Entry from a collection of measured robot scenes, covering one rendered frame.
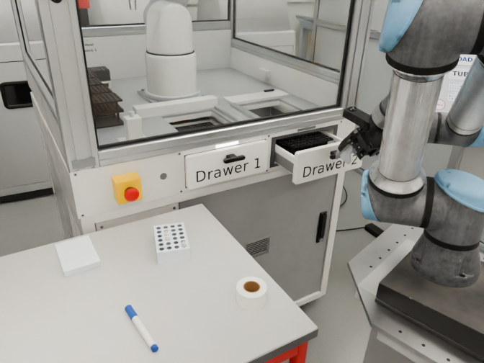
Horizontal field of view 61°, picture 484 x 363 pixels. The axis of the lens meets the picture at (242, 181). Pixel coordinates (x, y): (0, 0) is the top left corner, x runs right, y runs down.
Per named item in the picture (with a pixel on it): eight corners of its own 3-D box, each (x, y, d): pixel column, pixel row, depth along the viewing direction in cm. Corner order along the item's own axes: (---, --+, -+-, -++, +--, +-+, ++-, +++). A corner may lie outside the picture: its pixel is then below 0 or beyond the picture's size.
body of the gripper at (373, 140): (357, 161, 121) (382, 137, 111) (343, 137, 124) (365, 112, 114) (376, 156, 124) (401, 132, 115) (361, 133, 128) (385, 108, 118)
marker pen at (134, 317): (159, 350, 82) (158, 345, 82) (152, 354, 82) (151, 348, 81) (131, 308, 92) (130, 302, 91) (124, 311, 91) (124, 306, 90)
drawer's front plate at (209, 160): (266, 171, 141) (268, 140, 136) (188, 190, 128) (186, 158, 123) (263, 168, 143) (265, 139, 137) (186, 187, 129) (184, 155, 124)
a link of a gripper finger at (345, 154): (337, 172, 128) (356, 155, 122) (328, 156, 130) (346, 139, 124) (343, 171, 130) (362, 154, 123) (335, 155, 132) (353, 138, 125)
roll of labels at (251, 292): (269, 293, 97) (270, 280, 95) (261, 314, 91) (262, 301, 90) (241, 286, 99) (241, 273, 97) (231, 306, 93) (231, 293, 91)
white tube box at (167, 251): (190, 260, 107) (190, 248, 106) (158, 264, 105) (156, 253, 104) (184, 232, 118) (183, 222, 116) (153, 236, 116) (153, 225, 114)
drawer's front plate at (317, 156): (361, 166, 146) (366, 137, 141) (294, 185, 133) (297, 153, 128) (358, 165, 147) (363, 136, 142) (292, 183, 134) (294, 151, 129)
